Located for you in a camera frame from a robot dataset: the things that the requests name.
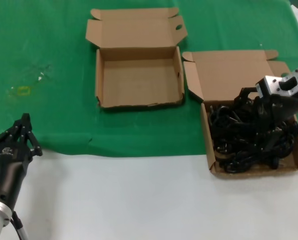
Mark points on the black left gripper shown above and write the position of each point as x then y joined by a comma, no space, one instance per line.
9,172

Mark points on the green tablecloth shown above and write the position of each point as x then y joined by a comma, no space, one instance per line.
39,37

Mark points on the cardboard box with torn rim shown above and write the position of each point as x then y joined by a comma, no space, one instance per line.
138,82

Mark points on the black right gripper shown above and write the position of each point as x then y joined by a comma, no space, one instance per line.
283,107

